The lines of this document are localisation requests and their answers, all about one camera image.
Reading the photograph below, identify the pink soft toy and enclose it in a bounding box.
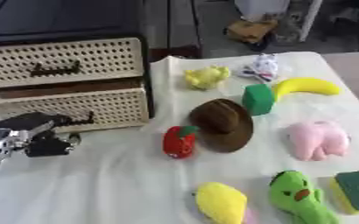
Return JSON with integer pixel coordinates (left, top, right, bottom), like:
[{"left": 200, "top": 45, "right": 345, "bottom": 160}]
[{"left": 284, "top": 120, "right": 351, "bottom": 162}]

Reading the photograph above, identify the green block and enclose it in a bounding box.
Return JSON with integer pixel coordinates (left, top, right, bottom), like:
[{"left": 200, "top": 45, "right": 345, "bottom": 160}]
[{"left": 241, "top": 83, "right": 278, "bottom": 117}]

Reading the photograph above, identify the pale open pierced drawer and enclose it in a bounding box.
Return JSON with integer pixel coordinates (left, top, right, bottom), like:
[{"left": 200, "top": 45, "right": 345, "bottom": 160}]
[{"left": 0, "top": 78, "right": 152, "bottom": 134}]

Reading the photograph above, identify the green plush toy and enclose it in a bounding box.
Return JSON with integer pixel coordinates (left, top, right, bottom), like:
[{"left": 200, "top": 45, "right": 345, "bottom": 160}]
[{"left": 266, "top": 170, "right": 342, "bottom": 224}]

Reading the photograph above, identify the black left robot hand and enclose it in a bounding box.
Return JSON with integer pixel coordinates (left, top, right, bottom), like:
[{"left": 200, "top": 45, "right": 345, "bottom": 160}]
[{"left": 0, "top": 110, "right": 95, "bottom": 158}]

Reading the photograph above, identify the white patterned soft toy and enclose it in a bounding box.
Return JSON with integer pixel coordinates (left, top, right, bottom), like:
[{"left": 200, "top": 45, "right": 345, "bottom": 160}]
[{"left": 236, "top": 53, "right": 281, "bottom": 83}]

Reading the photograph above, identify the yellow plush toy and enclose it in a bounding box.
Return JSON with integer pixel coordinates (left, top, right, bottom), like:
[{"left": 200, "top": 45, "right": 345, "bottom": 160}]
[{"left": 190, "top": 181, "right": 250, "bottom": 224}]

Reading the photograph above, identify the red toy strawberry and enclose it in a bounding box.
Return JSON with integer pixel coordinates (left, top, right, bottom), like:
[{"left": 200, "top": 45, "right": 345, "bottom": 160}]
[{"left": 161, "top": 125, "right": 201, "bottom": 160}]

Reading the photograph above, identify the pale closed pierced drawer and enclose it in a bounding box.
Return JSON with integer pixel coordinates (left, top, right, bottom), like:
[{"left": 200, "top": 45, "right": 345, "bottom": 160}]
[{"left": 0, "top": 37, "right": 146, "bottom": 89}]

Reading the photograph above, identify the yellow toy banana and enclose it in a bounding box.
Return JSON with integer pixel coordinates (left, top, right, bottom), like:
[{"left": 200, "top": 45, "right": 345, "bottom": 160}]
[{"left": 271, "top": 76, "right": 342, "bottom": 102}]

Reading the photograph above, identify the green and yellow sponge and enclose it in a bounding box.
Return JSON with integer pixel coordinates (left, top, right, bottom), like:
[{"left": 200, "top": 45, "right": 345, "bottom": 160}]
[{"left": 329, "top": 169, "right": 359, "bottom": 216}]

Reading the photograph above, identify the brown toy hat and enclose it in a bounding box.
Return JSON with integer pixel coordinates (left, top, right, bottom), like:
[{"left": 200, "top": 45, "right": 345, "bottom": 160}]
[{"left": 187, "top": 98, "right": 257, "bottom": 154}]

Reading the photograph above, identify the yellow soft toy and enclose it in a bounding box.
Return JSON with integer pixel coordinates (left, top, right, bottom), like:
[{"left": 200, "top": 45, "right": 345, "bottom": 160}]
[{"left": 182, "top": 65, "right": 232, "bottom": 91}]

